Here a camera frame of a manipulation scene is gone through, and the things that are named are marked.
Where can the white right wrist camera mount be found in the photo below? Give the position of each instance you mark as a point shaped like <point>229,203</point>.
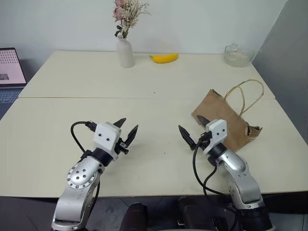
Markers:
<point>216,134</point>

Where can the dried pink flower bouquet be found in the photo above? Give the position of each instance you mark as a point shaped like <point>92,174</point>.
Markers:
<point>128,14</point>

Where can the yellow banana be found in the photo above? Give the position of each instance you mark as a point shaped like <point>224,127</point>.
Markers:
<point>164,58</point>

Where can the white ceramic vase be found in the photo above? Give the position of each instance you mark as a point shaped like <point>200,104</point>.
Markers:
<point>125,54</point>

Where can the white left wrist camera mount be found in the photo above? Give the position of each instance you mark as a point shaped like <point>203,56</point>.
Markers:
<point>107,136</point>

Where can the grey partition panel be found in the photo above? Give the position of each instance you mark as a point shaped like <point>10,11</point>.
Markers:
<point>286,60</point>

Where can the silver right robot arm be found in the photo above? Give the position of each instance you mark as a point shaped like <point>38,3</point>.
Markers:
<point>240,176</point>

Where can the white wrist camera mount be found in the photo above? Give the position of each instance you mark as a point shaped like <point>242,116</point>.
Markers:
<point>107,136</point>
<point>216,134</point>

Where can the open laptop computer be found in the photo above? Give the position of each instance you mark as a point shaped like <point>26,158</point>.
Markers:
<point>10,67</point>

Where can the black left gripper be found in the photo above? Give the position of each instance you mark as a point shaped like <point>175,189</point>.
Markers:
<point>122,146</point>

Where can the dark rounded shape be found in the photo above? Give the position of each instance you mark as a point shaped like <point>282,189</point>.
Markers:
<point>133,217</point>
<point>195,214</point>

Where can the clear glass bowl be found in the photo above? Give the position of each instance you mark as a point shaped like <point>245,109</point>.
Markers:
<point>238,57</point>

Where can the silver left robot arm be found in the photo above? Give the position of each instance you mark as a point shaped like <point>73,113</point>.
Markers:
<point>79,176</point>

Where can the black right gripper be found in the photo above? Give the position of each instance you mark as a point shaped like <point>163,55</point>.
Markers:
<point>200,144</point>

